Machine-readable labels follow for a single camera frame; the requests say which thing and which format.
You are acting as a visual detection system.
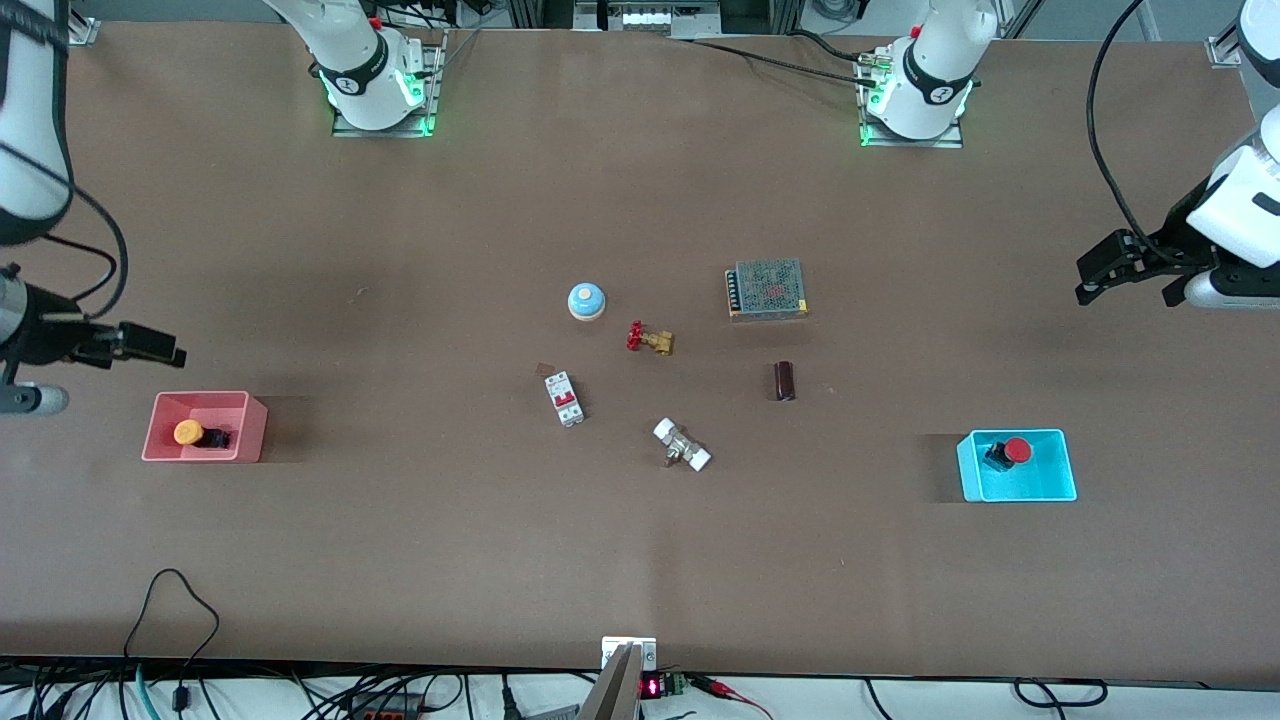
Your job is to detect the white circuit breaker red switch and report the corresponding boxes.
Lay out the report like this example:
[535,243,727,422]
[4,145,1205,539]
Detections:
[544,371,586,428]

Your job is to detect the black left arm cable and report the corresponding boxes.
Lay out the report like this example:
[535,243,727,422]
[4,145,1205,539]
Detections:
[1086,0,1181,266]

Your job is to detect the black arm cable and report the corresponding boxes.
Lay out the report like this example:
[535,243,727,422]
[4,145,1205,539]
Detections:
[1086,0,1181,266]
[0,0,131,306]

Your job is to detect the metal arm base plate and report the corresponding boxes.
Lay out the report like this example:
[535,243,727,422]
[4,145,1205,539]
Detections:
[332,30,446,139]
[858,52,965,150]

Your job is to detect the pink plastic box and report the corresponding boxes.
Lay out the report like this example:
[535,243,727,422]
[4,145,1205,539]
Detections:
[141,391,269,464]

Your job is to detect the cyan plastic box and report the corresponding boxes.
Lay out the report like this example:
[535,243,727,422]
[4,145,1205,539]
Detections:
[956,429,1079,503]

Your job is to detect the black coiled cable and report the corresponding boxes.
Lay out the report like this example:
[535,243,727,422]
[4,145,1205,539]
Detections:
[1013,677,1110,710]

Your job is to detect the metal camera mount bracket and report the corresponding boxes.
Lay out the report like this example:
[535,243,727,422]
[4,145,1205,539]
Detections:
[578,636,659,720]

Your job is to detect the metal mesh power supply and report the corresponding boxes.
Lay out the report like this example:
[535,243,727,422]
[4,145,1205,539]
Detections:
[725,259,810,321]

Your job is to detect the metal fitting white end caps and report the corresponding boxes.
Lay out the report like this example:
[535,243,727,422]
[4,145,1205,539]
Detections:
[652,417,713,474]

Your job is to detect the yellow push button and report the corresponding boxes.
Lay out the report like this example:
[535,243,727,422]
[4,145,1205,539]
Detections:
[173,419,234,452]

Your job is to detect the black looped cable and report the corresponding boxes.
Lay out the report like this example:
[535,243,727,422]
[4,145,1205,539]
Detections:
[123,569,222,713]

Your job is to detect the black cable on table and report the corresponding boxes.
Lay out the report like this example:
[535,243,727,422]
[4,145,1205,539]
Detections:
[675,30,886,89]

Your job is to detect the red clip lead wire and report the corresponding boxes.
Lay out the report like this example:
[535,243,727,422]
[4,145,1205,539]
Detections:
[690,676,776,720]

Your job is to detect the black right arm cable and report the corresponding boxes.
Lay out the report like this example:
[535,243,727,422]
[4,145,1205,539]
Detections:
[0,0,131,306]

